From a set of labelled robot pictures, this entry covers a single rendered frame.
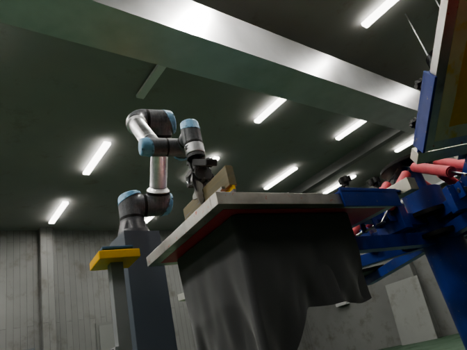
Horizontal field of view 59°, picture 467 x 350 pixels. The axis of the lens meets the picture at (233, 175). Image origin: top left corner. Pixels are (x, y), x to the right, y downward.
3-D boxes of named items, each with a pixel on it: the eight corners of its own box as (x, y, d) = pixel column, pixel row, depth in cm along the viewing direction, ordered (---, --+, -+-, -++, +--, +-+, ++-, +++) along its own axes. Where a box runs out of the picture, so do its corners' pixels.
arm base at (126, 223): (113, 242, 198) (111, 223, 202) (142, 242, 207) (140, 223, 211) (125, 231, 187) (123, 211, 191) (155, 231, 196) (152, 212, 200)
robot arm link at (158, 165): (139, 213, 213) (142, 107, 202) (167, 212, 219) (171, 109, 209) (144, 220, 202) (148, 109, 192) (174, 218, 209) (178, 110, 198)
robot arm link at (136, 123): (119, 105, 196) (143, 135, 156) (142, 106, 201) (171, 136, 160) (119, 128, 200) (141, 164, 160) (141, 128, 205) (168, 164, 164)
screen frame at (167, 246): (217, 203, 112) (215, 191, 113) (147, 267, 155) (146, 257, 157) (399, 203, 154) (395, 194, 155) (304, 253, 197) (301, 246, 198)
